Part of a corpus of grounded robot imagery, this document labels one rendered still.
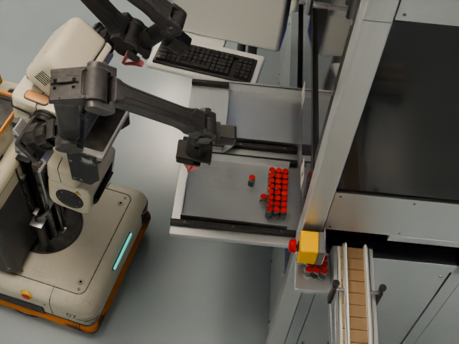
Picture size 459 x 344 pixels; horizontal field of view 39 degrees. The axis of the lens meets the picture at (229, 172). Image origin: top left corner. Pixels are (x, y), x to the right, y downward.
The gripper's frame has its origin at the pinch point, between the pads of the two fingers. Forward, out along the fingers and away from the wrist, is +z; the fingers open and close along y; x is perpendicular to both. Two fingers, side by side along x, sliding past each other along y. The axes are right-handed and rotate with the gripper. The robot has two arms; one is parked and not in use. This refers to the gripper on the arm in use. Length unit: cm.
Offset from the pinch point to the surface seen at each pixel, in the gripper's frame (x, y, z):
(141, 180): 71, -12, 112
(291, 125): 39, 36, 15
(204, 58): 75, 3, 25
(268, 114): 43, 28, 16
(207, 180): 10.8, 8.5, 18.8
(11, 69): 138, -94, 125
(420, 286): -13, 84, 23
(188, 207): -0.9, 3.2, 19.5
